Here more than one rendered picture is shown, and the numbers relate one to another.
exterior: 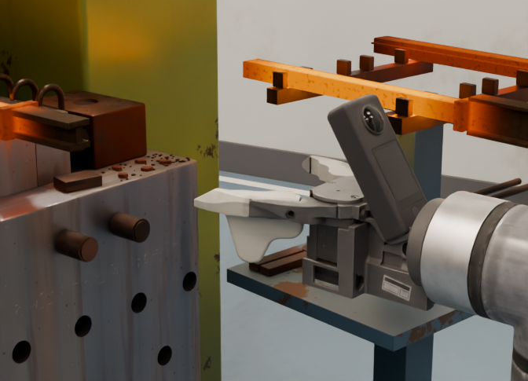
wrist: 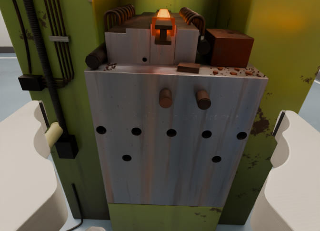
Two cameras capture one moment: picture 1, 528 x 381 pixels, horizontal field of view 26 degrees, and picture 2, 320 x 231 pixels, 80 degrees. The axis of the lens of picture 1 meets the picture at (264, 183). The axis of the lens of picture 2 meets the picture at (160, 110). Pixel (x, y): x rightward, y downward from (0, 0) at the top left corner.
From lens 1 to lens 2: 0.93 m
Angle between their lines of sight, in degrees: 47
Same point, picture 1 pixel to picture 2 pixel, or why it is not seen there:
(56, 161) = (186, 55)
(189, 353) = (231, 163)
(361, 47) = not seen: outside the picture
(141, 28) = (290, 6)
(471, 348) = not seen: outside the picture
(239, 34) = not seen: outside the picture
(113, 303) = (191, 129)
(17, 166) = (163, 52)
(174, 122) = (291, 60)
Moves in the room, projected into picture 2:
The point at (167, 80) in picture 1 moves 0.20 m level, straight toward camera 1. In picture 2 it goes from (296, 38) to (269, 49)
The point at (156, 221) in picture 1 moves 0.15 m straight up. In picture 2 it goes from (228, 102) to (246, 28)
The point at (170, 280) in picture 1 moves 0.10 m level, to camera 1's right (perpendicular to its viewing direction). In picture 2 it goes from (228, 131) to (270, 155)
